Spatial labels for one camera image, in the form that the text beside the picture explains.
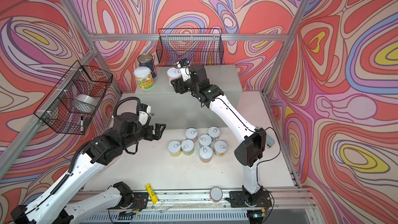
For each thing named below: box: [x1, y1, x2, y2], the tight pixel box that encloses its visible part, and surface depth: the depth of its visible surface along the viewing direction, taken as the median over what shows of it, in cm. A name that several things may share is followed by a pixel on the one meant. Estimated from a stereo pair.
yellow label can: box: [167, 140, 182, 158], surface depth 88 cm
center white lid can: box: [199, 134, 212, 148], surface depth 90 cm
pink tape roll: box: [209, 186, 223, 203], surface depth 72 cm
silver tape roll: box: [71, 93, 98, 113], surface depth 74 cm
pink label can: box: [166, 66, 182, 87], surface depth 74 cm
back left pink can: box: [185, 127, 198, 144], surface depth 93 cm
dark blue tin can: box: [136, 53, 158, 79], surface depth 74 cm
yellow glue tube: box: [145, 183, 159, 205], surface depth 76 cm
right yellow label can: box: [213, 140, 228, 158], surface depth 88 cm
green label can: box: [180, 139, 195, 156], surface depth 88 cm
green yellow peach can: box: [133, 66, 155, 91], surface depth 72 cm
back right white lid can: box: [208, 126, 221, 143], surface depth 93 cm
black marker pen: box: [80, 115, 84, 133], surface depth 73 cm
